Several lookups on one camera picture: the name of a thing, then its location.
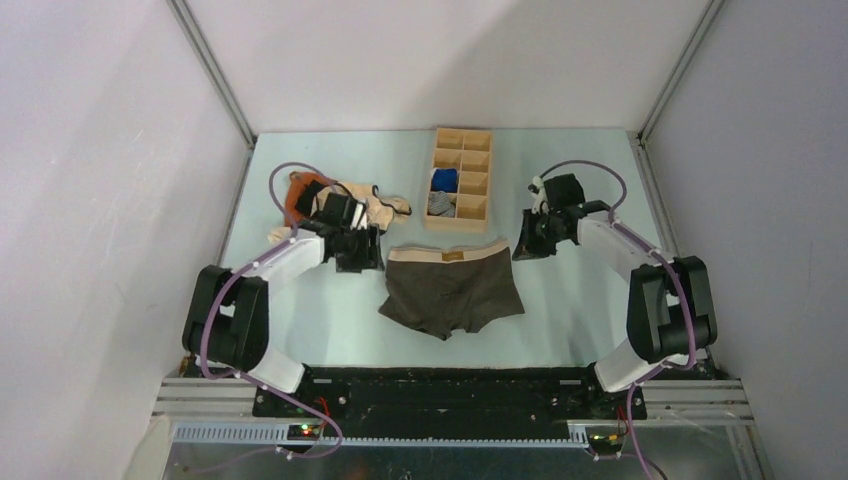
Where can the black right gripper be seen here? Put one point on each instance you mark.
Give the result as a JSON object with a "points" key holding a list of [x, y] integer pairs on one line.
{"points": [[528, 247]]}

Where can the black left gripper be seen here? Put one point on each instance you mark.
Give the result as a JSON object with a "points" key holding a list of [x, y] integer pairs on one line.
{"points": [[370, 256]]}

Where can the brown boxer briefs beige waistband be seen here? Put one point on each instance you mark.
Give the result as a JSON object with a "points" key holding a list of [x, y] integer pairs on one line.
{"points": [[436, 292]]}

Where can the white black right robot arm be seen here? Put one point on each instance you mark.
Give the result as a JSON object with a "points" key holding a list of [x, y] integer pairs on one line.
{"points": [[669, 314]]}

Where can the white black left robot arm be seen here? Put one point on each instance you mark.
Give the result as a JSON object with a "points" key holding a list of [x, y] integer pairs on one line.
{"points": [[228, 323]]}

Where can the beige underwear pile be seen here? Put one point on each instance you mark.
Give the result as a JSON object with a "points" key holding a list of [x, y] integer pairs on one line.
{"points": [[382, 210]]}

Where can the striped grey rolled underwear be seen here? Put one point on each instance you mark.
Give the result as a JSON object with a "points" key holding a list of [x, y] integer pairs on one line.
{"points": [[441, 204]]}

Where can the blue rolled underwear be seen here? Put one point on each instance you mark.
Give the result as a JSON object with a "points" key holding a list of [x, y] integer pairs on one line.
{"points": [[444, 180]]}

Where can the wooden compartment organizer box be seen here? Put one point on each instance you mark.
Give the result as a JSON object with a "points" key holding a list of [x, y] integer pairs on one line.
{"points": [[470, 151]]}

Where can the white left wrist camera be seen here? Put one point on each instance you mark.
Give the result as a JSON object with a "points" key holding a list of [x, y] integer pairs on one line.
{"points": [[359, 218]]}

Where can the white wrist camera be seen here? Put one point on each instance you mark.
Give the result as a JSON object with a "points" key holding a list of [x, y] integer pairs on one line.
{"points": [[359, 218], [538, 192]]}

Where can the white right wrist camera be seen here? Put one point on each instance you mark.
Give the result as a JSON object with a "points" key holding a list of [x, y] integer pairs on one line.
{"points": [[538, 192]]}

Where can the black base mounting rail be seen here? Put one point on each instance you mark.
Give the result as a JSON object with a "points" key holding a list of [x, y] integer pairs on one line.
{"points": [[452, 403]]}

